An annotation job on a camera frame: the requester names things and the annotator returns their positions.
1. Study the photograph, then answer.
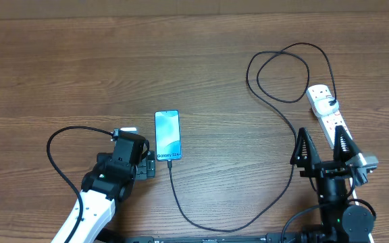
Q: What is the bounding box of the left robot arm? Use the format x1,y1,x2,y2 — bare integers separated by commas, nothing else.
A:
52,127,155,242

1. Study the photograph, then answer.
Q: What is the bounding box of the white charger adapter plug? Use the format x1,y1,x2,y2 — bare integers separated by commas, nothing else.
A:
312,97,340,117

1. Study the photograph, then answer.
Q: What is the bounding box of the Samsung Galaxy smartphone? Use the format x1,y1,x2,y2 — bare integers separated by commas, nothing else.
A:
155,110,182,161

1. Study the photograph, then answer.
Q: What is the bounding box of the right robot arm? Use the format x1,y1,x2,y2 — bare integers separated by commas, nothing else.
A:
280,126,379,242

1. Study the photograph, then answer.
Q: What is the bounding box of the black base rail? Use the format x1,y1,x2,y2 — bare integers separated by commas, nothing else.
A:
107,233,308,243

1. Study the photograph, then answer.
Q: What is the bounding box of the white power strip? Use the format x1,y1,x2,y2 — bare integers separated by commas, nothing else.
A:
306,84,352,149

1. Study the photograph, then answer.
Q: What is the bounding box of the black USB charging cable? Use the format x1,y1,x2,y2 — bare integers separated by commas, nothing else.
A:
166,42,339,233

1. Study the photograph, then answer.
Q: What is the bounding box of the white power strip cord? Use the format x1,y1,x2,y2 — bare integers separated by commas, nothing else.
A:
348,177,375,243

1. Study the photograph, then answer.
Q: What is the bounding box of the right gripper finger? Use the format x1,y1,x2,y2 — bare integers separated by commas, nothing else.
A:
333,126,361,162
290,128,321,169

